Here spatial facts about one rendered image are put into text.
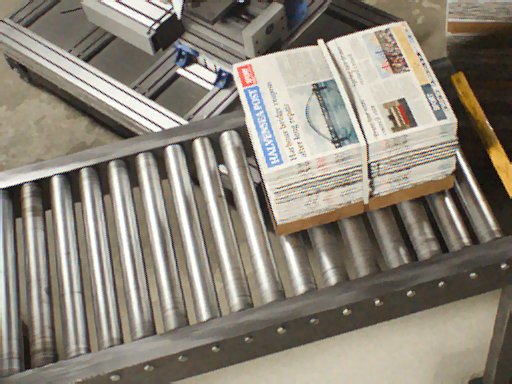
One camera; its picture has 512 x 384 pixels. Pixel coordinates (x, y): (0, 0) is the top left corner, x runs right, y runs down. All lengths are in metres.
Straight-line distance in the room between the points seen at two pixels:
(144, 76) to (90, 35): 0.31
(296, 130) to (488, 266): 0.46
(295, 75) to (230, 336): 0.52
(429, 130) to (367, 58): 0.21
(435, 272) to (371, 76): 0.40
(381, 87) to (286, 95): 0.18
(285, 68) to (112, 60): 1.39
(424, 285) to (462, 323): 0.86
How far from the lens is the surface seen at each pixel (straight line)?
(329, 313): 1.62
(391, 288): 1.62
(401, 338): 2.46
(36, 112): 3.21
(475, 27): 2.31
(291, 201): 1.61
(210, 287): 1.67
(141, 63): 2.93
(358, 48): 1.68
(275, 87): 1.63
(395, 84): 1.62
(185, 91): 2.80
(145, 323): 1.66
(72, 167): 1.91
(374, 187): 1.65
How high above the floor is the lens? 2.23
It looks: 52 degrees down
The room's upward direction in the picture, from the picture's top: 8 degrees counter-clockwise
